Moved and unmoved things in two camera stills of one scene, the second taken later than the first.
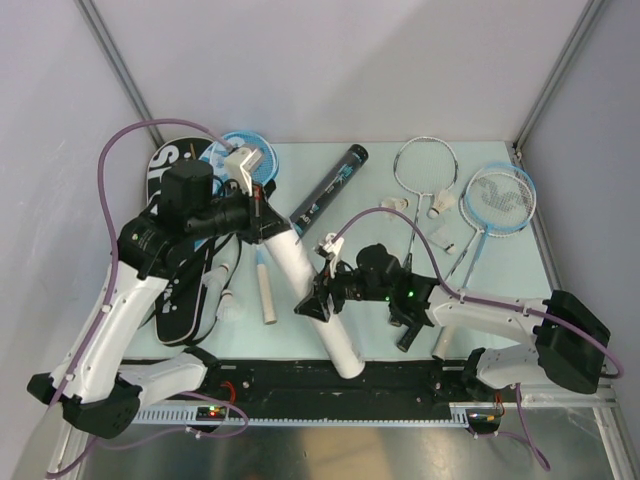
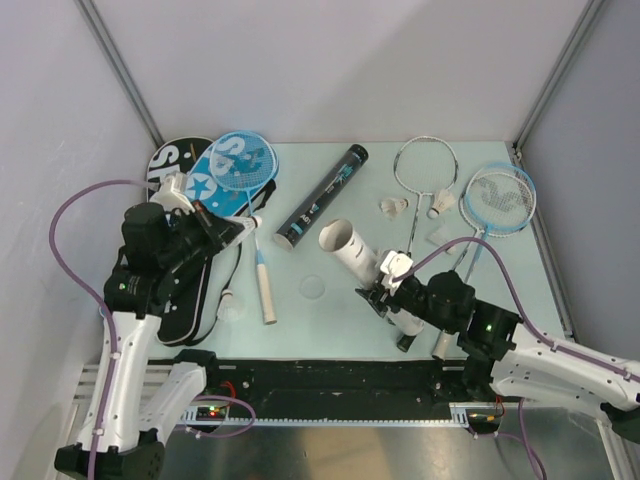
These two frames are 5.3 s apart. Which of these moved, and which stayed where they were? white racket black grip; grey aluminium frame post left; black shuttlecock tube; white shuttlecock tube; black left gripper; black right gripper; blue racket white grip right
Moved: black right gripper; black left gripper; white shuttlecock tube
Stayed: black shuttlecock tube; white racket black grip; blue racket white grip right; grey aluminium frame post left
